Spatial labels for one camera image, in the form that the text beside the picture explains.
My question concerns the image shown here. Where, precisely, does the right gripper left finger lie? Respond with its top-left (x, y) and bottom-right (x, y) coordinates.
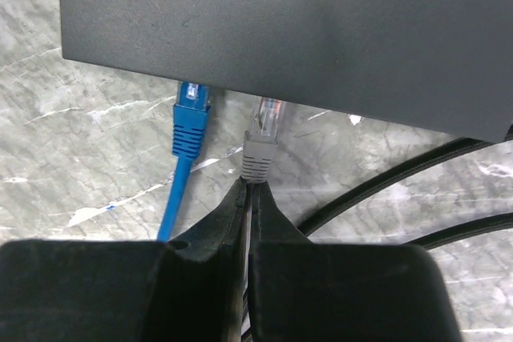
top-left (1, 180), bottom-right (247, 341)

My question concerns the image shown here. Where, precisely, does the grey ethernet cable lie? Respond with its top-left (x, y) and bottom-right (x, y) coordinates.
top-left (239, 95), bottom-right (288, 342)

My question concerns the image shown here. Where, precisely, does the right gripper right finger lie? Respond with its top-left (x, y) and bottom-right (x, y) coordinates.
top-left (248, 184), bottom-right (463, 341)

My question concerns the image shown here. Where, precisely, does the black cable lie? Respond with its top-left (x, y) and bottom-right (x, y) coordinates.
top-left (296, 137), bottom-right (513, 235)
top-left (408, 211), bottom-right (513, 250)

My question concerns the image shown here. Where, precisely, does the black network switch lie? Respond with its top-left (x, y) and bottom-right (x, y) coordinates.
top-left (59, 0), bottom-right (512, 143)

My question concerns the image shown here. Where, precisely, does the blue ethernet cable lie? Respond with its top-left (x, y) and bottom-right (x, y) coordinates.
top-left (156, 80), bottom-right (212, 243)

